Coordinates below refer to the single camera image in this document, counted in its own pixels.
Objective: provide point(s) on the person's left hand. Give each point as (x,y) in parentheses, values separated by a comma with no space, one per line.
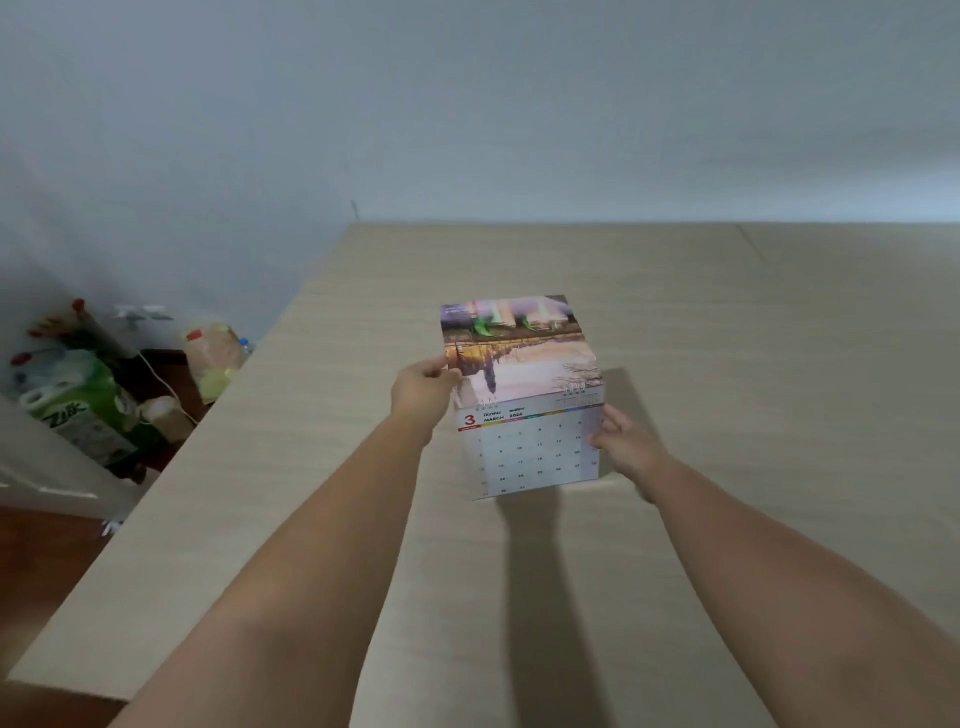
(417,393)

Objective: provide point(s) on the person's right hand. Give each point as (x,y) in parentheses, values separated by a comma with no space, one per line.
(631,448)

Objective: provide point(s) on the person's left thumb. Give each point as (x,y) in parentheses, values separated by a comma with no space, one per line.
(440,365)

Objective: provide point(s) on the person's right thumb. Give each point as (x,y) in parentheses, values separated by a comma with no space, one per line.
(609,417)

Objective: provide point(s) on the spiral-bound desk calendar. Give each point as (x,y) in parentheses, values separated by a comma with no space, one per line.
(525,405)

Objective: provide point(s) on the person's right forearm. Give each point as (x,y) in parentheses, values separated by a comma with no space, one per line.
(787,592)

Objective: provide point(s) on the person's left forearm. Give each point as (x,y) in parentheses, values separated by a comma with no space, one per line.
(289,581)

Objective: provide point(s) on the clear plastic bag with bottle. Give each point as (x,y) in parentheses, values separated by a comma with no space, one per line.
(213,358)

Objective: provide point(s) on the white plastic bag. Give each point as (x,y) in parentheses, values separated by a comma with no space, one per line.
(165,420)

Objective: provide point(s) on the green tissue roll pack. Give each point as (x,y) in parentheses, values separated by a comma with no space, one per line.
(84,420)

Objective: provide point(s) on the red-capped bottles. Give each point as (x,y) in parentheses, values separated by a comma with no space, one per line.
(52,337)

